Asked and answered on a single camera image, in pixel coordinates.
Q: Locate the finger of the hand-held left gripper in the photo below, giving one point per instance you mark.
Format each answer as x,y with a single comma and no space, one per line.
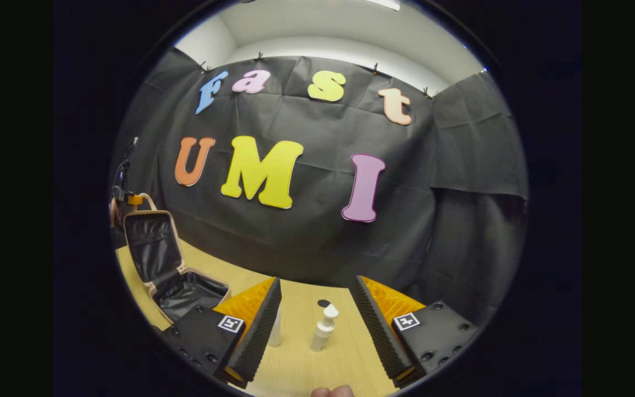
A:
135,200

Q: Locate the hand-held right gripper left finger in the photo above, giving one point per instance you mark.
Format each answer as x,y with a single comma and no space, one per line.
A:
259,336

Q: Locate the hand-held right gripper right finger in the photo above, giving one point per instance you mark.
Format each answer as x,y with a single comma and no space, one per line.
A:
378,331

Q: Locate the white squeeze tube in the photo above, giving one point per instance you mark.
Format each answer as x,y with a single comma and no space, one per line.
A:
275,331

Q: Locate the pink suitcase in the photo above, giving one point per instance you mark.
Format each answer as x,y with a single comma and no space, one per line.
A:
155,248

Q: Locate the white pump bottle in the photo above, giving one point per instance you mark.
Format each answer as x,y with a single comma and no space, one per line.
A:
324,331

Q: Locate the black backdrop cloth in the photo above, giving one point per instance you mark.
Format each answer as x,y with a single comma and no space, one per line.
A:
306,242

